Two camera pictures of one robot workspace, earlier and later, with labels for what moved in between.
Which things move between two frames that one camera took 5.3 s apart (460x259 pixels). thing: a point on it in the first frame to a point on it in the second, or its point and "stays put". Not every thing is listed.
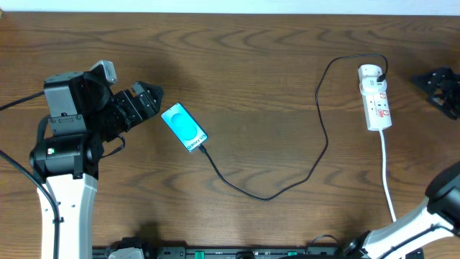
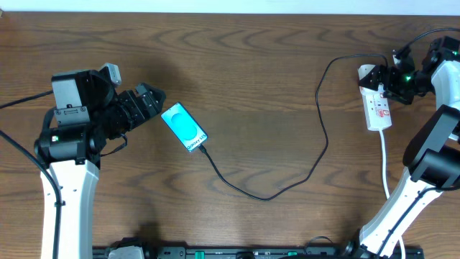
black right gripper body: (452, 95) to (404, 85)
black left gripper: (126, 102) stays put
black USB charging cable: (380, 79) stays put
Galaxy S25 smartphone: (184, 126) stays put
